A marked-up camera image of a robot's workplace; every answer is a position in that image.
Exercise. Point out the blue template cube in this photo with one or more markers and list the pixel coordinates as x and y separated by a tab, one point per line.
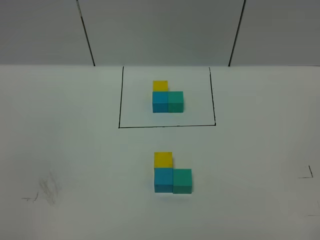
160	102

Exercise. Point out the green template cube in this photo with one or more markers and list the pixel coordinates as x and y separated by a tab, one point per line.
175	102

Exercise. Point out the blue cube block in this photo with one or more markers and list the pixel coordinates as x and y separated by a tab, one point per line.
163	180

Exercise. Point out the yellow template cube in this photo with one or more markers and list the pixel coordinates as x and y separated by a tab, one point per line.
160	86

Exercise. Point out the yellow cube block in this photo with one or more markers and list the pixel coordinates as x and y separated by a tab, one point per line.
163	160

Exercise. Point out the green cube block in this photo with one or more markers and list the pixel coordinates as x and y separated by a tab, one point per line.
182	181

